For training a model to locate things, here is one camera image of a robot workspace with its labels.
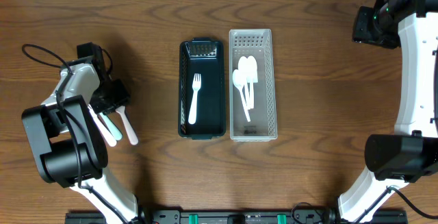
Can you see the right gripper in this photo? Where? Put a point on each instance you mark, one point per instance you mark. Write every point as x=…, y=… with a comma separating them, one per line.
x=365, y=32

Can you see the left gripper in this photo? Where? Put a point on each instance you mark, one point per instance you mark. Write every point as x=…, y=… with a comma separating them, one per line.
x=111, y=98

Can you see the white plastic spoon group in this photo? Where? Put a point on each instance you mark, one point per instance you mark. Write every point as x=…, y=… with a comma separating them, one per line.
x=132, y=136

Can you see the white plastic fork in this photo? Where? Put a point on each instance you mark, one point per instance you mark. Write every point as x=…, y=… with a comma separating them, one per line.
x=115, y=132
x=196, y=86
x=111, y=141

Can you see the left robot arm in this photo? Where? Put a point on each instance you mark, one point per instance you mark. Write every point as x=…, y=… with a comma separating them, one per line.
x=67, y=145

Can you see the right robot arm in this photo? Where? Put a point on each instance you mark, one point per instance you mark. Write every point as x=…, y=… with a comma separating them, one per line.
x=393, y=161

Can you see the dark green plastic basket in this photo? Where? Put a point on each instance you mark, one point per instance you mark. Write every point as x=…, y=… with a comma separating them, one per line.
x=204, y=56

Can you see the clear plastic basket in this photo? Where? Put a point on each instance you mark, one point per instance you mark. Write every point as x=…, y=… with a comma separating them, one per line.
x=263, y=124

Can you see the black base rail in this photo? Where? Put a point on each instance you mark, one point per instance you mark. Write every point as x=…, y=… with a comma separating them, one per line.
x=275, y=217

